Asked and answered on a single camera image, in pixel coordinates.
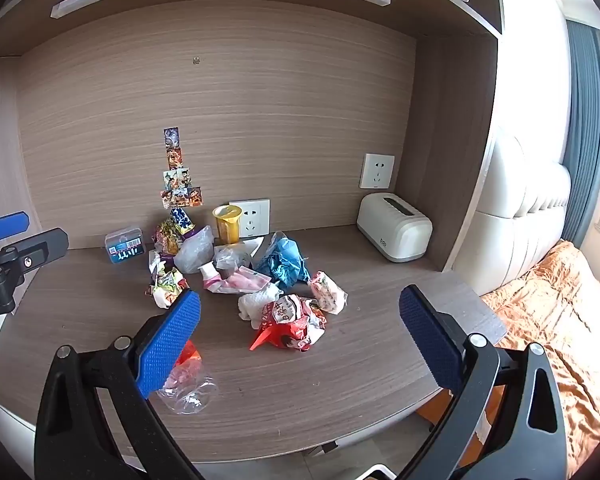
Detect blue and white snack bag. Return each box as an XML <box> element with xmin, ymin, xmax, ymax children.
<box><xmin>170</xmin><ymin>207</ymin><xmax>197</xmax><ymax>237</ymax></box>

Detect white flat board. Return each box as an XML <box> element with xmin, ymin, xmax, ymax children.
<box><xmin>229</xmin><ymin>199</ymin><xmax>271</xmax><ymax>238</ymax></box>

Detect grey curtain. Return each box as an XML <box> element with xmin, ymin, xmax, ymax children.
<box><xmin>561</xmin><ymin>19</ymin><xmax>600</xmax><ymax>250</ymax></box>

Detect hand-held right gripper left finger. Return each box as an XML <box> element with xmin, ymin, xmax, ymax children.
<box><xmin>34</xmin><ymin>289</ymin><xmax>206</xmax><ymax>480</ymax></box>

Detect purple snack bag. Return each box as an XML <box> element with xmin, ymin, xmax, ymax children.
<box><xmin>152</xmin><ymin>220</ymin><xmax>216</xmax><ymax>262</ymax></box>

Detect white toaster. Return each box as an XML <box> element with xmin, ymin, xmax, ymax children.
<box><xmin>356</xmin><ymin>192</ymin><xmax>434</xmax><ymax>264</ymax></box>

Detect white paper sheet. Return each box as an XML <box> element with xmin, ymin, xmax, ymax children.
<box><xmin>229</xmin><ymin>237</ymin><xmax>264</xmax><ymax>261</ymax></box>

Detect white crumpled tissue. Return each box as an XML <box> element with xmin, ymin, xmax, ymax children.
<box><xmin>237</xmin><ymin>282</ymin><xmax>285</xmax><ymax>322</ymax></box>

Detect clear plastic box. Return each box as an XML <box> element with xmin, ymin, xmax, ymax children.
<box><xmin>104</xmin><ymin>227</ymin><xmax>145</xmax><ymax>265</ymax></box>

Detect red snack wrapper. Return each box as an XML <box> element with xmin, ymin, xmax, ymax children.
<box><xmin>249</xmin><ymin>293</ymin><xmax>327</xmax><ymax>352</ymax></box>

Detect group of cartoon wall stickers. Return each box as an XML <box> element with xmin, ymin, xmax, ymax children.
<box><xmin>160</xmin><ymin>126</ymin><xmax>204</xmax><ymax>210</ymax></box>

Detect yellow plastic cup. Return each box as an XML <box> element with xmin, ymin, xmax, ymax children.
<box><xmin>212</xmin><ymin>204</ymin><xmax>244</xmax><ymax>245</ymax></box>

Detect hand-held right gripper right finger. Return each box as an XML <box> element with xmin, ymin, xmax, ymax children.
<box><xmin>397</xmin><ymin>284</ymin><xmax>571</xmax><ymax>480</ymax></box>

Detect white wall socket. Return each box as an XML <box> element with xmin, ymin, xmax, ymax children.
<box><xmin>359</xmin><ymin>153</ymin><xmax>396</xmax><ymax>191</ymax></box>

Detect white padded headboard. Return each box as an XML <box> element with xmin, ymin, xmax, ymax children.
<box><xmin>452</xmin><ymin>127</ymin><xmax>573</xmax><ymax>297</ymax></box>

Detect clear plastic bag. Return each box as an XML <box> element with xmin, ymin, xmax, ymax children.
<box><xmin>173</xmin><ymin>225</ymin><xmax>216</xmax><ymax>275</ymax></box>

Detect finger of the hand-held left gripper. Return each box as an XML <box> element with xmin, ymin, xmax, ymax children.
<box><xmin>0</xmin><ymin>227</ymin><xmax>70</xmax><ymax>283</ymax></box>
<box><xmin>0</xmin><ymin>211</ymin><xmax>31</xmax><ymax>248</ymax></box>

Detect crumpled white printed wrapper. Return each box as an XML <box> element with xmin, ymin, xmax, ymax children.
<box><xmin>147</xmin><ymin>250</ymin><xmax>191</xmax><ymax>309</ymax></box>

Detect pink packaging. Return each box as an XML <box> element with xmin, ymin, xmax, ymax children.
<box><xmin>199</xmin><ymin>262</ymin><xmax>272</xmax><ymax>294</ymax></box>

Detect floral crumpled wrapper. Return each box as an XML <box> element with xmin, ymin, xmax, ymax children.
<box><xmin>307</xmin><ymin>270</ymin><xmax>349</xmax><ymax>316</ymax></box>

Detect blue plastic bag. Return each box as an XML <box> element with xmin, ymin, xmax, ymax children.
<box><xmin>253</xmin><ymin>237</ymin><xmax>312</xmax><ymax>286</ymax></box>

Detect wooden overhead shelf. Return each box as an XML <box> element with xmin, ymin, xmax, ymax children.
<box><xmin>0</xmin><ymin>0</ymin><xmax>506</xmax><ymax>61</ymax></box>

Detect crushed clear plastic bottle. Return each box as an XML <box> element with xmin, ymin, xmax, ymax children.
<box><xmin>157</xmin><ymin>340</ymin><xmax>219</xmax><ymax>415</ymax></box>

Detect grey crumpled plastic film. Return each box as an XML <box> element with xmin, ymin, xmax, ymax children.
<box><xmin>213</xmin><ymin>245</ymin><xmax>254</xmax><ymax>279</ymax></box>

